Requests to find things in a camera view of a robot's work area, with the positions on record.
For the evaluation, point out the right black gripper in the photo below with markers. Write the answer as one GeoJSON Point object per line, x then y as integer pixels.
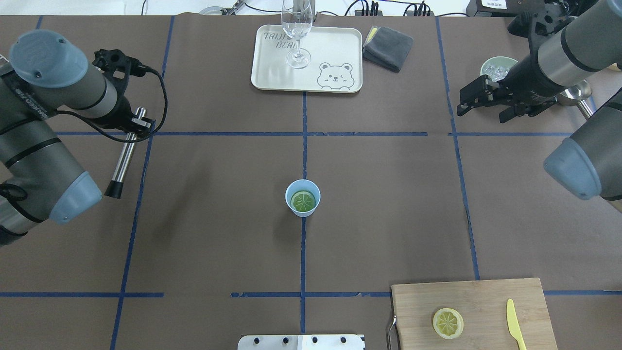
{"type": "Point", "coordinates": [526, 79]}

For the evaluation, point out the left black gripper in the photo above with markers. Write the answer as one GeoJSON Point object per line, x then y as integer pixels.
{"type": "Point", "coordinates": [124, 108]}

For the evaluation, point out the steel muddler black tip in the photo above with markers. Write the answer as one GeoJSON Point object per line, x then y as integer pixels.
{"type": "Point", "coordinates": [115, 186]}

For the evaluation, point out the green lime half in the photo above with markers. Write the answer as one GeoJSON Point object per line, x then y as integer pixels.
{"type": "Point", "coordinates": [303, 201]}

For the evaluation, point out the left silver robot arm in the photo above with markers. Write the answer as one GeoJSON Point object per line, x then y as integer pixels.
{"type": "Point", "coordinates": [46, 75]}

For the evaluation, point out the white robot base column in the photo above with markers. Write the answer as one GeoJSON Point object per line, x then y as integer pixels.
{"type": "Point", "coordinates": [302, 342]}

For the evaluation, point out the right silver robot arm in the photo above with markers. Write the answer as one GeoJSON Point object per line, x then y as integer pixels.
{"type": "Point", "coordinates": [588, 162]}

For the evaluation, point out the light blue plastic cup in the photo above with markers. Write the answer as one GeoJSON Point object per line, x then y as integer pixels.
{"type": "Point", "coordinates": [299, 185]}

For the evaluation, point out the yellow lemon half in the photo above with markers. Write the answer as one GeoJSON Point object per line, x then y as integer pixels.
{"type": "Point", "coordinates": [448, 323]}

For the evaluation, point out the green bowl of ice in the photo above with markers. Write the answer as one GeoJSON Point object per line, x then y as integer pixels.
{"type": "Point", "coordinates": [497, 68]}

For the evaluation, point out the grey folded cloth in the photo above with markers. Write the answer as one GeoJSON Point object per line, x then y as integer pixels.
{"type": "Point", "coordinates": [387, 48]}

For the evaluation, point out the cream bear tray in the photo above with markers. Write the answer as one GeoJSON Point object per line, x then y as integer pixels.
{"type": "Point", "coordinates": [336, 64]}

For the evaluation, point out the clear wine glass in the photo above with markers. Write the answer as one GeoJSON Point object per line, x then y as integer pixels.
{"type": "Point", "coordinates": [296, 21]}

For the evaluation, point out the wooden cutting board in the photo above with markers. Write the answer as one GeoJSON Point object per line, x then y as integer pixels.
{"type": "Point", "coordinates": [482, 305]}

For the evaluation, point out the yellow plastic knife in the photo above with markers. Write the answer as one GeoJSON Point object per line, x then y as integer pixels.
{"type": "Point", "coordinates": [513, 324]}

